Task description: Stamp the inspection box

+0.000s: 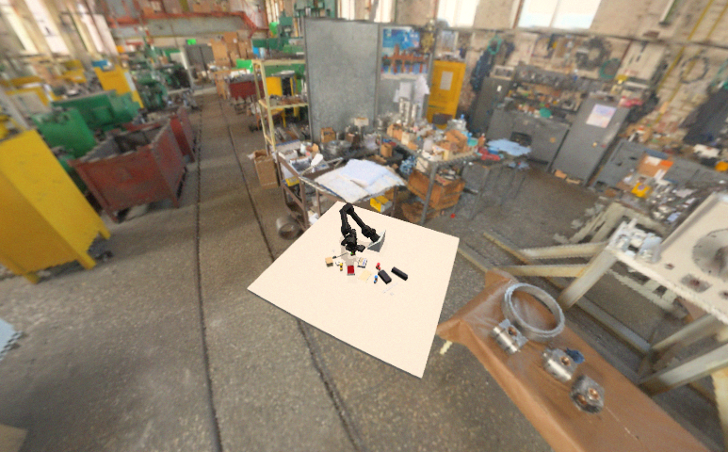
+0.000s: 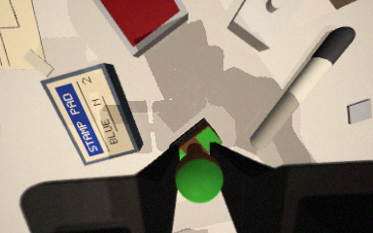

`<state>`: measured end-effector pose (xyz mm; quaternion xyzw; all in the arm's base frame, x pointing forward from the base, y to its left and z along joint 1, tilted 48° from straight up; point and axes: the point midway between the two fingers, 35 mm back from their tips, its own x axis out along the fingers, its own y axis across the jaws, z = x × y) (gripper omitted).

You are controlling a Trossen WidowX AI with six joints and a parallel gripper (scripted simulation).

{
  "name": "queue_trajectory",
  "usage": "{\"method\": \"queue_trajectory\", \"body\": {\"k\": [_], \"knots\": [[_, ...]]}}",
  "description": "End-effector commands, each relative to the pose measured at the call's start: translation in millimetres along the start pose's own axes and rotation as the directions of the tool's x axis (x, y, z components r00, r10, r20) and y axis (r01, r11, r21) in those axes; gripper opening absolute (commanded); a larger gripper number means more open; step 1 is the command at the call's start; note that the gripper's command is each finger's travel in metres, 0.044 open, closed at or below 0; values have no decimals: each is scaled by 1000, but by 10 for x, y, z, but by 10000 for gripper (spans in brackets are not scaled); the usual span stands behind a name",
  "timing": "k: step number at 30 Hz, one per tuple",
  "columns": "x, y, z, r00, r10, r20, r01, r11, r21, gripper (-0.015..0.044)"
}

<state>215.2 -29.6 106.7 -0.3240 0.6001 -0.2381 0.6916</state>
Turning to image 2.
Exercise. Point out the cream inspection card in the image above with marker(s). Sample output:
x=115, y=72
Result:
x=20, y=40

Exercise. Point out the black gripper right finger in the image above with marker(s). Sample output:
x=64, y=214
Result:
x=264, y=199

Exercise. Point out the tan rectangular box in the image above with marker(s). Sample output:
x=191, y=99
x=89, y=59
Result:
x=341, y=3

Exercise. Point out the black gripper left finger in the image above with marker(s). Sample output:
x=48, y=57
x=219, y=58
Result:
x=144, y=202

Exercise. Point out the red ink pad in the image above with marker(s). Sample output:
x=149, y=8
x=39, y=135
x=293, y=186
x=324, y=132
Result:
x=141, y=24

